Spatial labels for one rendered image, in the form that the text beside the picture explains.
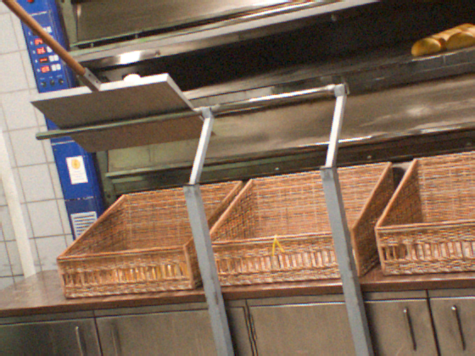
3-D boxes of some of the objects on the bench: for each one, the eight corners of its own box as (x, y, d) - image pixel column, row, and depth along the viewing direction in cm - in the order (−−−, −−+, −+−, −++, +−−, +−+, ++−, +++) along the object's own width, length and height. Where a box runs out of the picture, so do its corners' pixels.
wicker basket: (263, 249, 385) (248, 178, 381) (408, 236, 360) (393, 159, 356) (204, 289, 343) (188, 209, 339) (363, 278, 317) (346, 191, 313)
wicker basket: (136, 259, 413) (122, 193, 409) (259, 249, 386) (244, 179, 382) (61, 300, 372) (44, 225, 368) (194, 290, 344) (178, 210, 340)
